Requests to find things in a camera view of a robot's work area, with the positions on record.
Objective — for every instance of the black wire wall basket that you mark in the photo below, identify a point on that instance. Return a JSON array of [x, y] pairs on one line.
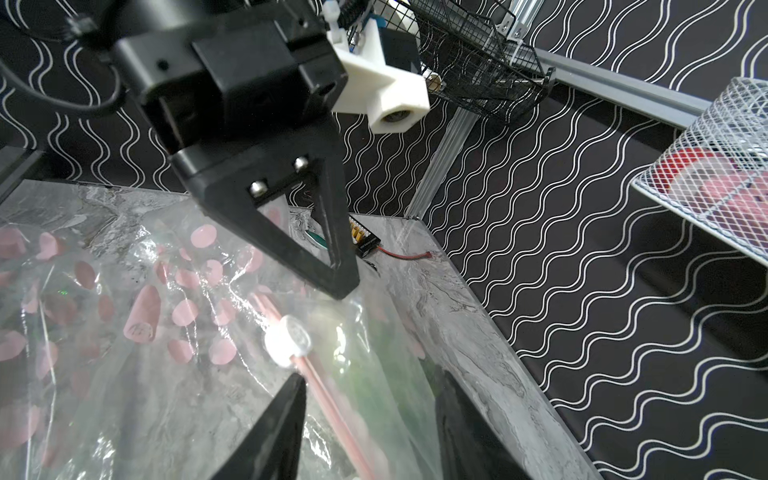
[[467, 61]]

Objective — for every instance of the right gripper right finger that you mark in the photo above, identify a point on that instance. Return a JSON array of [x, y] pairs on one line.
[[469, 448]]

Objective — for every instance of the white wire wall basket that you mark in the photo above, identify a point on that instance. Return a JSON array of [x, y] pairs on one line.
[[735, 124]]

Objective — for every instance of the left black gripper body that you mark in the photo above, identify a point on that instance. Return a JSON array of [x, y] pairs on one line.
[[218, 78]]

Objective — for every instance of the pink triangle card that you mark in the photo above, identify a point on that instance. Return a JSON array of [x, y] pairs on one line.
[[710, 184]]

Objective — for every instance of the bagged chinese cabbage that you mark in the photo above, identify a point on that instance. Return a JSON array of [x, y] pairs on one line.
[[142, 340]]

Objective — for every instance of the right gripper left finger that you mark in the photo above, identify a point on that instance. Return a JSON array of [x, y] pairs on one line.
[[271, 449]]

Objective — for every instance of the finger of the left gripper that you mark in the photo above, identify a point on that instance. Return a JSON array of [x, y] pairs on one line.
[[241, 182]]

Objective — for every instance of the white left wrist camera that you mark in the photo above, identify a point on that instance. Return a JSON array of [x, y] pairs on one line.
[[376, 43]]

